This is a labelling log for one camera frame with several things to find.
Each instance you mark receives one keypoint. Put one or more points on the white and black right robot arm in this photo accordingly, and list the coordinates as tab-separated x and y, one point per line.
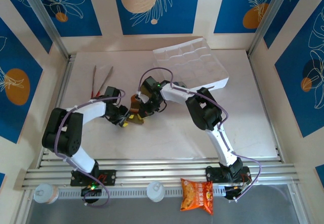
177	95

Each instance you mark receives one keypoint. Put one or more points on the white divided organizer box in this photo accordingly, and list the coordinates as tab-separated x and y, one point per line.
197	62

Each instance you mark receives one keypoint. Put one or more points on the middle white round knob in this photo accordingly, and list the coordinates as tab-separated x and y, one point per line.
155	191

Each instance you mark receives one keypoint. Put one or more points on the orange snack bag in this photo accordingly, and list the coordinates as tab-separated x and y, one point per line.
196	196

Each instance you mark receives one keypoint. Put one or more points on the white can peach label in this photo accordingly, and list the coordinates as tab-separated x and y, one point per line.
45	193

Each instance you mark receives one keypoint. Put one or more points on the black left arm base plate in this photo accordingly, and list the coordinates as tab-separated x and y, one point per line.
108	177

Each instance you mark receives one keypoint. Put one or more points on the aluminium mounting rail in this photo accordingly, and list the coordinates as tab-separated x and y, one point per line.
157	169

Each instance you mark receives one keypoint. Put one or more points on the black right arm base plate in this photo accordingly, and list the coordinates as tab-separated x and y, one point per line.
213	174

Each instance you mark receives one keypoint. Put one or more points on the aluminium frame post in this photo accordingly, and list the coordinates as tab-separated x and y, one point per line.
268	19
45	19

